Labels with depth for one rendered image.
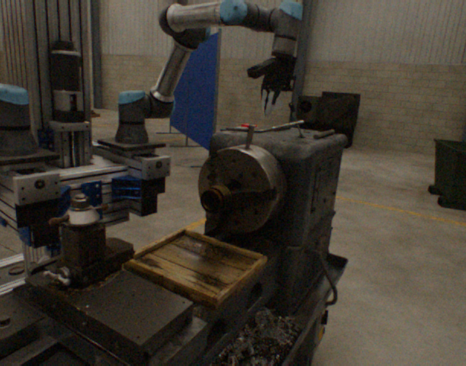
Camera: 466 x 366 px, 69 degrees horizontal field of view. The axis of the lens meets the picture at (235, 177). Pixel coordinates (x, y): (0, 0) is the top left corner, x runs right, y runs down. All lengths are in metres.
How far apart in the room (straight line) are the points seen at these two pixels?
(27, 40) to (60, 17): 0.17
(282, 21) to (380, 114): 9.94
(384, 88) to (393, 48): 1.11
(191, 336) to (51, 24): 1.29
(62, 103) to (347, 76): 10.18
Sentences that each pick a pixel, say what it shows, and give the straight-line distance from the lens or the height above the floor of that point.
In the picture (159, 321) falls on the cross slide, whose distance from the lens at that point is 0.77.
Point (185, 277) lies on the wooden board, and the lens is 1.07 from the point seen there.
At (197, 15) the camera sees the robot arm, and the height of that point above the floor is 1.66.
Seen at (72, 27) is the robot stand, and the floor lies 1.63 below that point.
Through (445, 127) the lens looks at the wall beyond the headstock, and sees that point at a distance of 10.96.
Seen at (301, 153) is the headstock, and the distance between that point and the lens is 1.26.
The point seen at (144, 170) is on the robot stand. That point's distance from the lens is 1.52.
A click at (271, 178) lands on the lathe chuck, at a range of 1.15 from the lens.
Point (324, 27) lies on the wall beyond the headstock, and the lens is 11.68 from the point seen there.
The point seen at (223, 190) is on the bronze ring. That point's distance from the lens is 1.12.
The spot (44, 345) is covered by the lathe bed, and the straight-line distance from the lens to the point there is 0.94.
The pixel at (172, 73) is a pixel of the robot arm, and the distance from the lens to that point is 1.60.
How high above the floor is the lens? 1.44
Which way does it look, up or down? 15 degrees down
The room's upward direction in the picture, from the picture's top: 4 degrees clockwise
